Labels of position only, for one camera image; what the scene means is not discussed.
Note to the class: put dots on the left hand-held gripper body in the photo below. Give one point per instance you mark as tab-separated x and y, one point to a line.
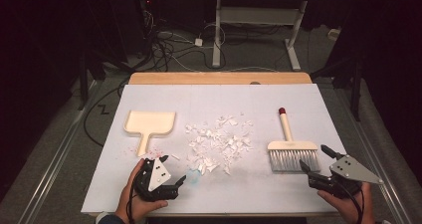
156	180

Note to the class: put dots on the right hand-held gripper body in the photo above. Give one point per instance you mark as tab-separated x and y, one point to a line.
348	176

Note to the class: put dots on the cream hand brush grey bristles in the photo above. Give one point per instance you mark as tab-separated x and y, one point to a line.
292	151

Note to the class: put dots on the cream plastic dustpan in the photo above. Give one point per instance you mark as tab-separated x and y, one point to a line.
149	122

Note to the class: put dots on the person's right hand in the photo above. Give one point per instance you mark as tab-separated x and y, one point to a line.
348	207

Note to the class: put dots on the person's left hand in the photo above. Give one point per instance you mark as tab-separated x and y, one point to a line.
127	197

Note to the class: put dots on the scattered pink paper bits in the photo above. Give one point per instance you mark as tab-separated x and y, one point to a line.
149	152

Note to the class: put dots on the white table mat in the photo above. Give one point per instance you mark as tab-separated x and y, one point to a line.
232	190

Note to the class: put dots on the pile of white paper scraps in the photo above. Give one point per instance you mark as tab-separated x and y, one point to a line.
219	142

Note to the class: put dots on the wooden table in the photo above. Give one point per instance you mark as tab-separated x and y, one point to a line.
215	78

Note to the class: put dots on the white power adapter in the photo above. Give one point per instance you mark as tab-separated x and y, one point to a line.
198	42

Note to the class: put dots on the metal floor rail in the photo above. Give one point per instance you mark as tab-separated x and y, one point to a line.
378	171
56	157

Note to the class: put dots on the white desk frame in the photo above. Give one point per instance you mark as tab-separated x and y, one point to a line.
255	15

